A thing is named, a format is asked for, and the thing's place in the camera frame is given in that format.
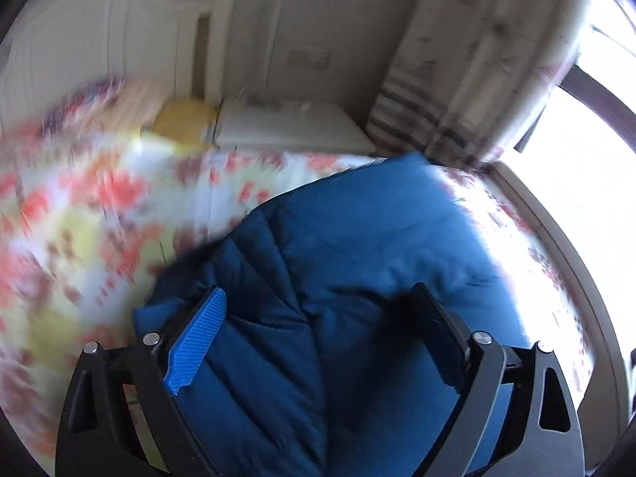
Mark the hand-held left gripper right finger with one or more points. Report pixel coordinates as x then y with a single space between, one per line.
444 338

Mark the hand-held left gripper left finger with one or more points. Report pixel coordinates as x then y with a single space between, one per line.
196 343

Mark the blue puffer jacket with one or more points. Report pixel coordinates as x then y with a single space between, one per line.
357 268

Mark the floral bed sheet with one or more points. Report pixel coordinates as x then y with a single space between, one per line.
526 238

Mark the floral quilt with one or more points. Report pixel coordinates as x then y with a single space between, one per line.
74 238

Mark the yellow pillow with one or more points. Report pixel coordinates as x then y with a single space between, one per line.
183 119

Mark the window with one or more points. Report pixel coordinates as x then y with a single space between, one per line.
591 124

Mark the striped curtain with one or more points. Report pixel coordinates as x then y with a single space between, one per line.
477 54

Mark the white bed headboard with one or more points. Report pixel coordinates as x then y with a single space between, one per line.
84 35

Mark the wall socket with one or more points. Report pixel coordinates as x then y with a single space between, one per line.
310 57

